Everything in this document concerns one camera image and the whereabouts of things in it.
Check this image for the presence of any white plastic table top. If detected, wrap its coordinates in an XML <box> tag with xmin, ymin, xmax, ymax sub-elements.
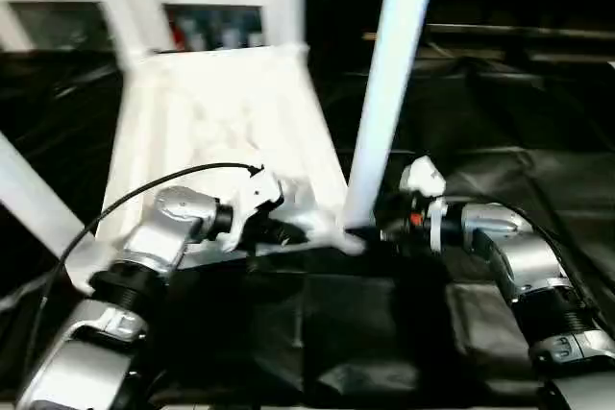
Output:
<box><xmin>64</xmin><ymin>42</ymin><xmax>367</xmax><ymax>292</ymax></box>

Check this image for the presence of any dark metal rod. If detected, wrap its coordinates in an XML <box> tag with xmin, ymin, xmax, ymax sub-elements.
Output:
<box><xmin>362</xmin><ymin>23</ymin><xmax>615</xmax><ymax>49</ymax></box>

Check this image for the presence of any black left camera cable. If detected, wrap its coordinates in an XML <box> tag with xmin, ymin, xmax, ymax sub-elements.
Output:
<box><xmin>21</xmin><ymin>162</ymin><xmax>265</xmax><ymax>382</ymax></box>

